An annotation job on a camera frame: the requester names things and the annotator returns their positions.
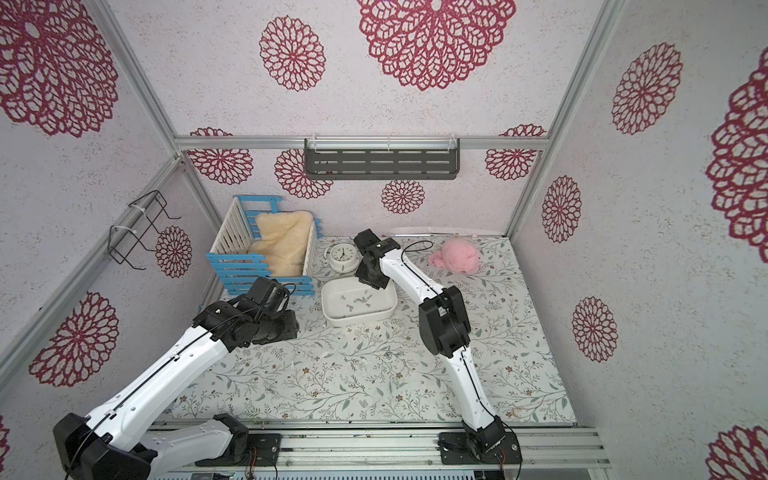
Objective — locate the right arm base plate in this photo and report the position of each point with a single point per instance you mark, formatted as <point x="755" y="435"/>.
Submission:
<point x="457" y="449"/>

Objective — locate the cream fluffy cloth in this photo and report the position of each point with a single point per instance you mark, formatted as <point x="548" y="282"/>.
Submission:
<point x="283" y="241"/>

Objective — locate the white plastic storage box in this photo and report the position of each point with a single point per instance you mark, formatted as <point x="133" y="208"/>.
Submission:
<point x="347" y="302"/>

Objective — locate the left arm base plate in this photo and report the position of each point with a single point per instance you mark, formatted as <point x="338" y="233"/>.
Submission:
<point x="258" y="450"/>

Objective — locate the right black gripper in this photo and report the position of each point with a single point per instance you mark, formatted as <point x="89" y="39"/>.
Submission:
<point x="368" y="271"/>

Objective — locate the grey wall shelf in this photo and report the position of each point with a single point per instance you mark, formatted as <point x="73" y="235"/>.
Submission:
<point x="440" y="161"/>

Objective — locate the pink plush toy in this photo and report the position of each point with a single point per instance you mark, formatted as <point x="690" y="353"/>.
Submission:
<point x="458" y="256"/>

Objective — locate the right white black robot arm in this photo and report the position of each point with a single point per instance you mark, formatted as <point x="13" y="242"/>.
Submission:
<point x="444" y="329"/>

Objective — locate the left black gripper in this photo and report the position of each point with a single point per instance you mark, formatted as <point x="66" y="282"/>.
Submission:
<point x="291" y="327"/>

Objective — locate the black wire wall rack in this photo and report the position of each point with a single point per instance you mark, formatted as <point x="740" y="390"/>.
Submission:
<point x="123" y="240"/>

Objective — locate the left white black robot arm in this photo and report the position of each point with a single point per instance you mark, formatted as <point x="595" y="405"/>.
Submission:
<point x="113" y="440"/>

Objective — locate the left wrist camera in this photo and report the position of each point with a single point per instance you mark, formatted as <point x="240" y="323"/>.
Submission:
<point x="267" y="295"/>

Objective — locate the aluminium front rail frame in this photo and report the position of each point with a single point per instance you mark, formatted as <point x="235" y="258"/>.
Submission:
<point x="400" y="448"/>

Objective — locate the blue white slatted crate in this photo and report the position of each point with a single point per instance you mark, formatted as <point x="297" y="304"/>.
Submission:
<point x="229" y="257"/>

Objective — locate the white round alarm clock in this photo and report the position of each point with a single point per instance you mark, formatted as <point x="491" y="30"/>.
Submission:
<point x="342" y="257"/>

